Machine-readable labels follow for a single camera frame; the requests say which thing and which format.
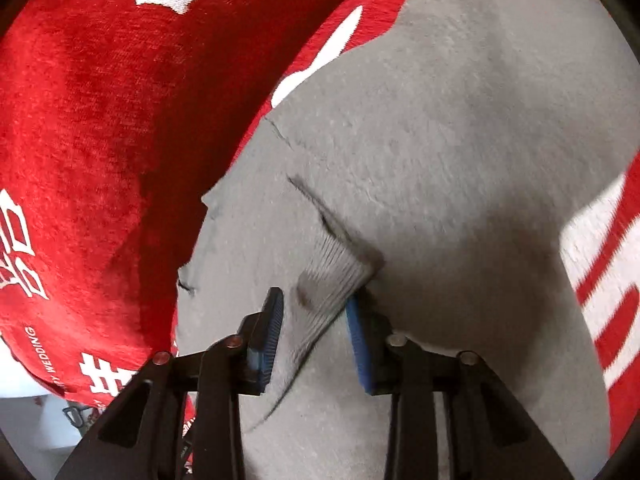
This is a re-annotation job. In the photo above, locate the grey knit sweater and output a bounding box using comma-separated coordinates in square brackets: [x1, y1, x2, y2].
[172, 0, 640, 480]

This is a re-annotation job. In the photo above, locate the dark metal wall fixture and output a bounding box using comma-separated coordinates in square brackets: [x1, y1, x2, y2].
[62, 405, 102, 429]

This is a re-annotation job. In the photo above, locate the red printed blanket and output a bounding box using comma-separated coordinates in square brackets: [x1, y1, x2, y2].
[0, 0, 640, 476]

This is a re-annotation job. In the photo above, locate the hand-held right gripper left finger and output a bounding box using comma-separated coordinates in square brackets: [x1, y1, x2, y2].
[55, 287, 285, 480]

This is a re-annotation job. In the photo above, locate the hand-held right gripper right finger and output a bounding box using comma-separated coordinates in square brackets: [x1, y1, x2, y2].
[345, 293, 576, 480]

